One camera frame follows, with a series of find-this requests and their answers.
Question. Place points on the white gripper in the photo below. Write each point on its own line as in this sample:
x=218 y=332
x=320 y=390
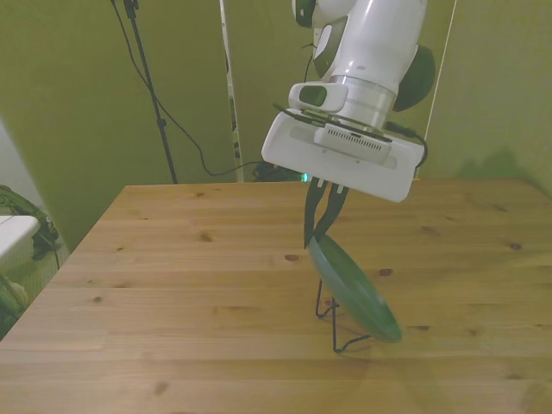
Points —
x=284 y=151

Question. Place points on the green plate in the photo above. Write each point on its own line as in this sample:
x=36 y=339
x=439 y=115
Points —
x=349 y=284

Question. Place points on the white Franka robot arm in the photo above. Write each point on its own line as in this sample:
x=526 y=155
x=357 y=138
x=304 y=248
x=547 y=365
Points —
x=379 y=43

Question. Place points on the black tripod pole stand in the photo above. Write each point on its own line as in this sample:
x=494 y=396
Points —
x=161 y=123

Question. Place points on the white box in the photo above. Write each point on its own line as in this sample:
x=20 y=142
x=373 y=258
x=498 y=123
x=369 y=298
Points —
x=13 y=237

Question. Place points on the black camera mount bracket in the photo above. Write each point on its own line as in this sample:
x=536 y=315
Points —
x=332 y=119

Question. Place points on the white slotted upright post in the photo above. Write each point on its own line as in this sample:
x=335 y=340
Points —
x=233 y=86

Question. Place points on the green carved furniture frame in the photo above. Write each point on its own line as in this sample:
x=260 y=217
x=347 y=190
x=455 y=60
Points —
x=6 y=196

